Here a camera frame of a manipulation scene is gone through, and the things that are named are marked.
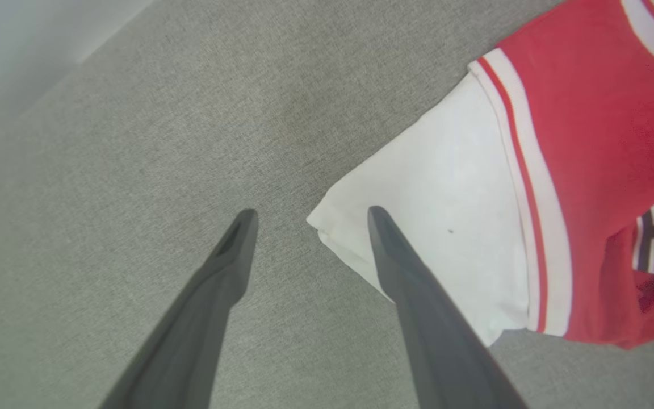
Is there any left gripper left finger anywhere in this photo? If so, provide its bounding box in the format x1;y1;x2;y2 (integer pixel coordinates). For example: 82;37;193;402
99;208;259;409

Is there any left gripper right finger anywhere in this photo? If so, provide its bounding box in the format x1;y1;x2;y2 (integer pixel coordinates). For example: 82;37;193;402
367;206;530;409

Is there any red basketball jersey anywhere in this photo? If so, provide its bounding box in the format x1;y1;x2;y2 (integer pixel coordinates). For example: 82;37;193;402
306;0;654;350

